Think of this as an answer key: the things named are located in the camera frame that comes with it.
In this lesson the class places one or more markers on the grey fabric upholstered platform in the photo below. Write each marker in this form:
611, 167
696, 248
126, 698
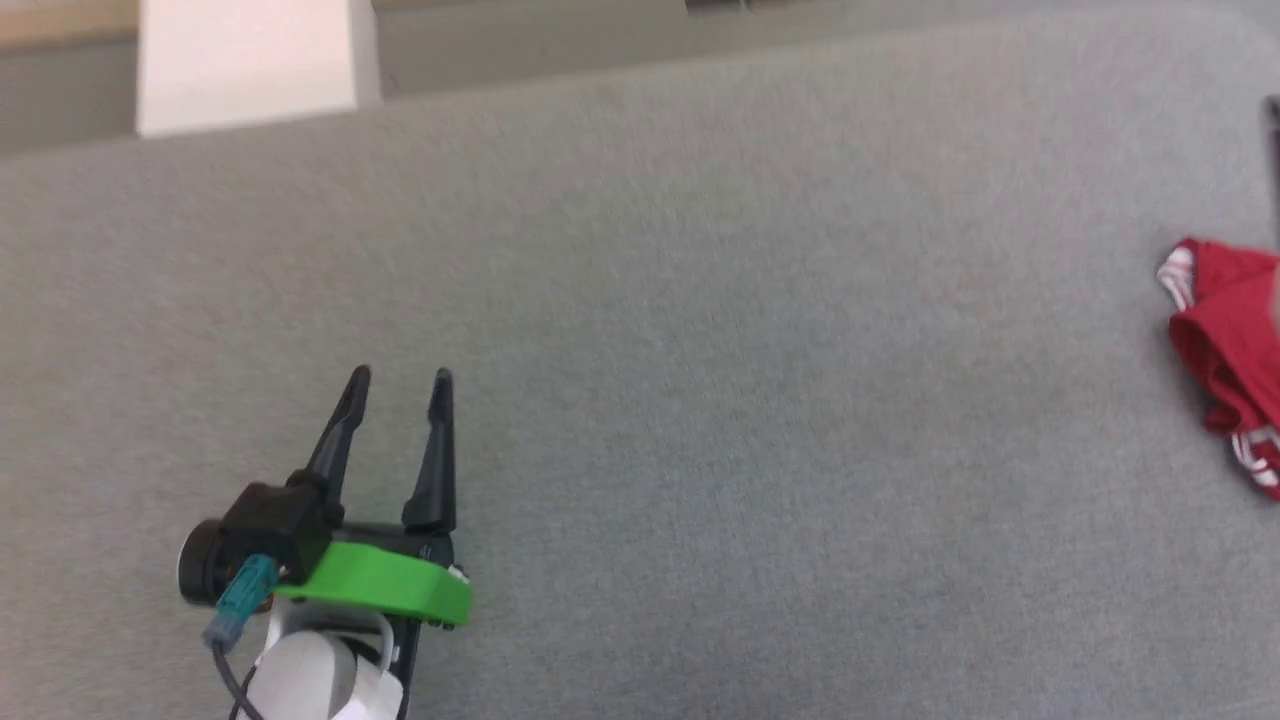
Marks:
700, 400

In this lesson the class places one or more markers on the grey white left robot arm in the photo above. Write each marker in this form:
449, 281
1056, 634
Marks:
310, 670

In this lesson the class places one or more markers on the white rectangular pillar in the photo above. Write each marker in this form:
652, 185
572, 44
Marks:
250, 60

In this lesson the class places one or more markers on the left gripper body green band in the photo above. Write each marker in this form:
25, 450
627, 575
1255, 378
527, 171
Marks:
390, 585

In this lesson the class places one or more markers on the red garment with white stripes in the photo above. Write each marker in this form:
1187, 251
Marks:
1230, 340

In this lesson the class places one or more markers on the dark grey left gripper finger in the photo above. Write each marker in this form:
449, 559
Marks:
340, 440
435, 470

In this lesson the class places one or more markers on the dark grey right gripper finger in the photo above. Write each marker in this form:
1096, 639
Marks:
1273, 170

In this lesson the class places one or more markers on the teal left camera connector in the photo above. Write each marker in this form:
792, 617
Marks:
240, 598

